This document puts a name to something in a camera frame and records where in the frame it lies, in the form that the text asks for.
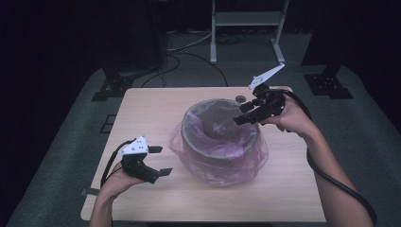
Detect grey floor cable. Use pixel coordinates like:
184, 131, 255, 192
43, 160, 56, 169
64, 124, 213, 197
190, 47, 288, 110
166, 30, 213, 53

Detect left hand-held gripper cable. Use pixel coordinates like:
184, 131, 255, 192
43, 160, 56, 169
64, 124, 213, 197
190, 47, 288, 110
99, 139, 137, 188

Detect black stand base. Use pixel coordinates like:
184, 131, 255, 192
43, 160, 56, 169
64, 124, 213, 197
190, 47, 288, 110
304, 64, 354, 100
91, 64, 136, 102

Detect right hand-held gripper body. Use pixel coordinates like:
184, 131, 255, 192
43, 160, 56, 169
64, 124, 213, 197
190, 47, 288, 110
248, 61, 287, 119

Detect black floor cable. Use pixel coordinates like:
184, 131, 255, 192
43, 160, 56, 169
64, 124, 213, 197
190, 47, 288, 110
140, 53, 182, 89
181, 52, 229, 88

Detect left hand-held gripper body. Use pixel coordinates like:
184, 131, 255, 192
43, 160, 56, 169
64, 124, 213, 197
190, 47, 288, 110
118, 135, 152, 183

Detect right hand-held gripper cable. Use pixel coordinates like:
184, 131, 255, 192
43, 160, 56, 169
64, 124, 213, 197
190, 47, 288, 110
268, 89, 378, 226

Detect person's left hand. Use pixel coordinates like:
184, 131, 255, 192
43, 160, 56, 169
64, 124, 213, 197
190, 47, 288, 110
98, 161, 148, 202

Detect person's right hand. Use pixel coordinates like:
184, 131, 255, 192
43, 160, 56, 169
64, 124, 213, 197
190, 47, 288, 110
260, 86, 319, 140

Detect green ribbed waste bin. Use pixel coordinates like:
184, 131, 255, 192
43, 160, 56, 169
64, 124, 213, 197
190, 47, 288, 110
180, 97, 263, 178

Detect white metal stand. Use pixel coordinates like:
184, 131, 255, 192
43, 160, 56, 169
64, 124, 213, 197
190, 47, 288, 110
209, 0, 290, 65

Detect pink plastic bag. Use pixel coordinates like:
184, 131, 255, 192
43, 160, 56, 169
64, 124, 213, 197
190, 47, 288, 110
167, 97, 270, 187

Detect black cable bundle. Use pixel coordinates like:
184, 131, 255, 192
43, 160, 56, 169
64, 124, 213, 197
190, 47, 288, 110
216, 31, 250, 45

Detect hand-held gripper cable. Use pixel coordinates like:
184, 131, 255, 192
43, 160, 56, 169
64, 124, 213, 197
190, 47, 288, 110
99, 139, 137, 188
268, 89, 378, 226

